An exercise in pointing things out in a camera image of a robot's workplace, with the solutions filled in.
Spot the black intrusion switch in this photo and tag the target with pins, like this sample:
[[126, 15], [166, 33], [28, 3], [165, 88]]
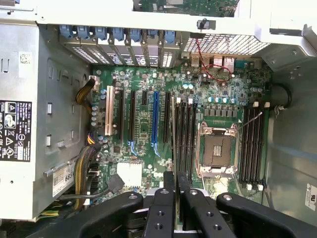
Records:
[[201, 24]]

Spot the short black expansion slot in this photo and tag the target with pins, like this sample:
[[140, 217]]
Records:
[[144, 98]]

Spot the grey power supply unit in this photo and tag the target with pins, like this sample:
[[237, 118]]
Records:
[[17, 74]]

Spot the blue card retention clip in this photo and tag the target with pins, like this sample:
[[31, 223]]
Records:
[[67, 31], [101, 33], [152, 36], [118, 33], [84, 31], [170, 37], [135, 34]]

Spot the white expansion slot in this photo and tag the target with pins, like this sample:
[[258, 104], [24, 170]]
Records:
[[109, 111]]

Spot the green motherboard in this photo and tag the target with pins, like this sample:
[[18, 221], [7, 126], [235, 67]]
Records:
[[146, 124]]

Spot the green circuit board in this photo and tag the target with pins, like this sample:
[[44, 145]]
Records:
[[185, 7]]

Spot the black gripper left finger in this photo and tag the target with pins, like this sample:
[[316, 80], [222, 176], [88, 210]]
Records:
[[161, 213]]

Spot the metal rear port block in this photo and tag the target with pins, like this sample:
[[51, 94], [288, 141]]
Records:
[[223, 62]]

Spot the black RAM slot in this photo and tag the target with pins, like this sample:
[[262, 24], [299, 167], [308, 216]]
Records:
[[178, 138], [260, 148], [250, 148], [189, 138], [194, 138], [255, 148], [183, 138], [245, 148]]

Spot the long black expansion slot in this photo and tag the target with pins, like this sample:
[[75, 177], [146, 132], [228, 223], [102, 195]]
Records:
[[121, 114], [132, 116], [167, 116]]

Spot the white warning sticker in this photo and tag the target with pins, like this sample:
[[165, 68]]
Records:
[[312, 197]]

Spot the thin silver locking lever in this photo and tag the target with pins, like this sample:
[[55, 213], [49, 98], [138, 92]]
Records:
[[252, 119]]

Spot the grey metal PC case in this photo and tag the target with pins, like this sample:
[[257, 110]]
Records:
[[62, 99]]

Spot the metal CPU socket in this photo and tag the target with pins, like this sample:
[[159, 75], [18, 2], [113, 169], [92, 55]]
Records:
[[218, 148]]

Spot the blue expansion slot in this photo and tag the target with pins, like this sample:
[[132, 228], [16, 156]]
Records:
[[155, 116]]

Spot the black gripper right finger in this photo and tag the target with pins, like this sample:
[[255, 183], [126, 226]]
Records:
[[205, 215]]

